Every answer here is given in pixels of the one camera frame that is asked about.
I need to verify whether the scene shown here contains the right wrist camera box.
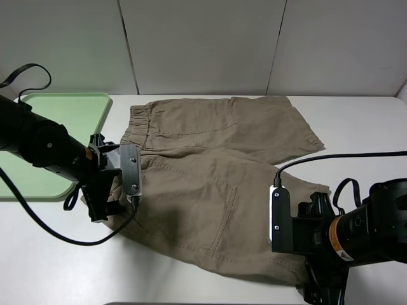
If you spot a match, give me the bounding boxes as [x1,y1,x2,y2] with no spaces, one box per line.
[268,186,293,253]

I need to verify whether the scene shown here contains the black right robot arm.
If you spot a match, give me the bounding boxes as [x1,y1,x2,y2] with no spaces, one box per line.
[293,178,406,304]

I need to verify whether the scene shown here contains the green plastic tray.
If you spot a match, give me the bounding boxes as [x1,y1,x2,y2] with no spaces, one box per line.
[1,93,111,200]

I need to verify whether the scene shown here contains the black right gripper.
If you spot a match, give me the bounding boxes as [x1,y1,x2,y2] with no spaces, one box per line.
[293,192,349,304]

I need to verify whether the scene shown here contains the black left camera cable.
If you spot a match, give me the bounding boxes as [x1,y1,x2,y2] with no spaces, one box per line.
[0,63,139,246]

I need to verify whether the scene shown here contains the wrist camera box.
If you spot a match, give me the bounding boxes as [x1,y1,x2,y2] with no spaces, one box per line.
[268,186,293,253]
[120,144,142,196]

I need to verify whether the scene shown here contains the black right camera cable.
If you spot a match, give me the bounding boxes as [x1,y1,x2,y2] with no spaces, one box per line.
[273,151,407,191]

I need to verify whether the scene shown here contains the khaki shorts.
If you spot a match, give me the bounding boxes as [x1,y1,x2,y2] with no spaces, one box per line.
[106,97,324,286]

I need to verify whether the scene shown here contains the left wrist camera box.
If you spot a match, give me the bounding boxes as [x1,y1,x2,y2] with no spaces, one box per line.
[120,144,142,196]

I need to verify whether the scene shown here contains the black camera cable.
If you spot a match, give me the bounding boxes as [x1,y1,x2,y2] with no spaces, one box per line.
[0,63,139,246]
[273,151,407,191]

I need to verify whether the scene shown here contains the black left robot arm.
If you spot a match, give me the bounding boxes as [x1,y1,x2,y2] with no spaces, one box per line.
[1,97,124,222]

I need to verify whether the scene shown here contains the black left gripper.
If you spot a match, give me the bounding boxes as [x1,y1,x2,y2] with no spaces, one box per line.
[81,133,124,222]

